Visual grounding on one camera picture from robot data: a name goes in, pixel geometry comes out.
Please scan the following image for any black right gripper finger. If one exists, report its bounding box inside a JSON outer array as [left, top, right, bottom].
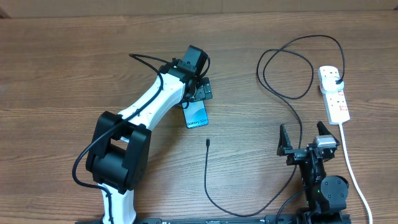
[[277, 124, 293, 156], [317, 121, 331, 136]]

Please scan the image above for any Samsung Galaxy smartphone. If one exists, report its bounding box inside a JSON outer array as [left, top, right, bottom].
[[182, 101, 209, 129]]

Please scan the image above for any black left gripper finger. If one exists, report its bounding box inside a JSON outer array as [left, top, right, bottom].
[[178, 84, 205, 108], [198, 77, 213, 100]]

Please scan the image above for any black USB charging cable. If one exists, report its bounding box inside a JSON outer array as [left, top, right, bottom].
[[203, 34, 346, 218]]

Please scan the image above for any white power strip cord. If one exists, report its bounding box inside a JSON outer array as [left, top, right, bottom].
[[338, 123, 373, 224]]

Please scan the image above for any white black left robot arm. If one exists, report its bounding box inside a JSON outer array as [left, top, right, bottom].
[[83, 56, 212, 223]]

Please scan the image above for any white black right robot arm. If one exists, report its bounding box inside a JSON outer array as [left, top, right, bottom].
[[275, 121, 351, 223]]

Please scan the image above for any white charger plug adapter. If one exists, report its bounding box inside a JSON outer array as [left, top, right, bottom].
[[320, 76, 345, 94]]

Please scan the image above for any white power strip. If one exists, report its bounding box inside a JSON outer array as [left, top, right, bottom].
[[318, 66, 350, 125]]

